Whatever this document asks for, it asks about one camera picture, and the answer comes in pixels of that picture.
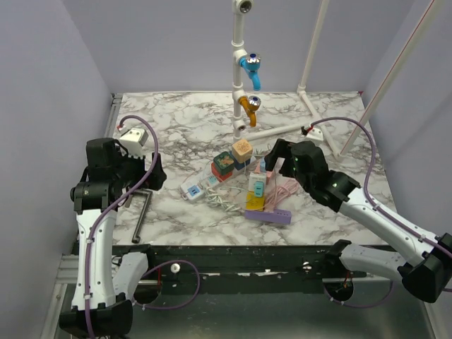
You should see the black hex key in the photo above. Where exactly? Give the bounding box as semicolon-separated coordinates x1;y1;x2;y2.
125;189;153;244

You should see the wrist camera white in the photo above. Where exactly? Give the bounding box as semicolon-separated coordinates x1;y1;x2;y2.
119;126;148;158
301;126;323;143

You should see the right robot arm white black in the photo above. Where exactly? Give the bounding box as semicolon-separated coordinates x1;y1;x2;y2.
265;138;451;303

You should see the green cube plug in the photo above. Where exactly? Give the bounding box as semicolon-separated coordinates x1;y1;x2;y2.
213;151;234;174

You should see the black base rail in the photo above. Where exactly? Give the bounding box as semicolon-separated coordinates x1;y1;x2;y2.
70;241;400;297

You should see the blue faucet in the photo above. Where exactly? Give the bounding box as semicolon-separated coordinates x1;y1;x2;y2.
239;53;261;91

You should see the teal charger plug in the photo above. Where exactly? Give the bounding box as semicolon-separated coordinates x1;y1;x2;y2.
254;180;266;198

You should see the white power strip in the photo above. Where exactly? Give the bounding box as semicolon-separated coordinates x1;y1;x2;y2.
179;156;256;203

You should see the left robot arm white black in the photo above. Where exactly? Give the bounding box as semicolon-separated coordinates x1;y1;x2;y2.
59;138;167;338

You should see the purple power strip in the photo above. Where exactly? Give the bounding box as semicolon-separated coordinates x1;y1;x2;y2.
244;208;292;225

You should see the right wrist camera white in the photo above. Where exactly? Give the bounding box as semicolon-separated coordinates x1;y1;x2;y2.
301;126;323;143

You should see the red cube plug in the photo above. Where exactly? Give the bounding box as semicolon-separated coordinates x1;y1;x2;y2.
210;162;233;182

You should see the beige cube plug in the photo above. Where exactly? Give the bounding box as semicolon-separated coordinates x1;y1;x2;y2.
232;138;253;163

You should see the white cube socket adapter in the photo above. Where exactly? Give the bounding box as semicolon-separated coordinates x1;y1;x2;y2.
248;172;266;192

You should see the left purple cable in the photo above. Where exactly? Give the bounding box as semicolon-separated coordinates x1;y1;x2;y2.
83;115;160;339

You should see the blue cube plug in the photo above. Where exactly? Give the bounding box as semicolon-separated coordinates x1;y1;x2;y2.
234;157;251;171

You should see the pink power strip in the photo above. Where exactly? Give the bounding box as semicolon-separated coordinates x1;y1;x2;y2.
254;157;283;184

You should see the yellow cube socket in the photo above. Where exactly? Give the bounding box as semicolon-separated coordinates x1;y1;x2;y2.
245;191;265;211

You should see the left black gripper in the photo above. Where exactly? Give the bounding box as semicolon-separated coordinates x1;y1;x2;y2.
113;145;167;190

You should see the orange faucet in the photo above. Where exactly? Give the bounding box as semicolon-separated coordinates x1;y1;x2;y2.
238;95;261;127

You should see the white pvc pipe frame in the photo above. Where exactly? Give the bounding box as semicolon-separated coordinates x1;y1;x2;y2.
231;1;443;142

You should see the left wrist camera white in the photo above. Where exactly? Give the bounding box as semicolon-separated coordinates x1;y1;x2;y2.
119;126;148;158

